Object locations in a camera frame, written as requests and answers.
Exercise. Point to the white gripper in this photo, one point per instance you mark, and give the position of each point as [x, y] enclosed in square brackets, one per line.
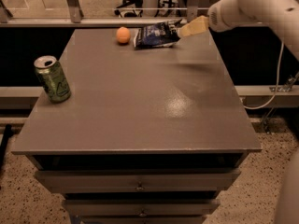
[221, 17]

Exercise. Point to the blue potato chip bag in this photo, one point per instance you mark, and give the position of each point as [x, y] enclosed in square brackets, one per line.
[159, 35]

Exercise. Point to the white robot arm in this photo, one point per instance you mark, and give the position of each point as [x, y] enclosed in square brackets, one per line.
[282, 17]

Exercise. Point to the metal railing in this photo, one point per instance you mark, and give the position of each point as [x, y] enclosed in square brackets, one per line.
[98, 13]

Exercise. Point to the black office chair base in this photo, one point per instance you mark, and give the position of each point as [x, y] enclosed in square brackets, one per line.
[144, 8]

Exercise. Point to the orange fruit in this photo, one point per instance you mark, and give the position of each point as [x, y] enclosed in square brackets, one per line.
[123, 35]

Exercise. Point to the grey drawer cabinet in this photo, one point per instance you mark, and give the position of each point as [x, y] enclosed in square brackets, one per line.
[150, 111]

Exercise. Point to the green soda can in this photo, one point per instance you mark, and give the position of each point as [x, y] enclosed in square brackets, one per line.
[52, 78]

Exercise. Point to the upper grey drawer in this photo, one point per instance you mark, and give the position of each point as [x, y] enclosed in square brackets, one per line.
[98, 182]

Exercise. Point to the grey drawer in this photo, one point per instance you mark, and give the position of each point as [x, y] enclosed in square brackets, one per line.
[140, 208]
[98, 182]

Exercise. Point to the lower grey drawer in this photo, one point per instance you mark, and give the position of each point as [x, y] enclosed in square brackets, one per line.
[140, 208]

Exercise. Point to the black object at left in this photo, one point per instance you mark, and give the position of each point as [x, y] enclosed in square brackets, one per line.
[4, 141]

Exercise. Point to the metal floor bracket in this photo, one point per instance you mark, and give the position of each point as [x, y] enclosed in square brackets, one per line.
[287, 87]

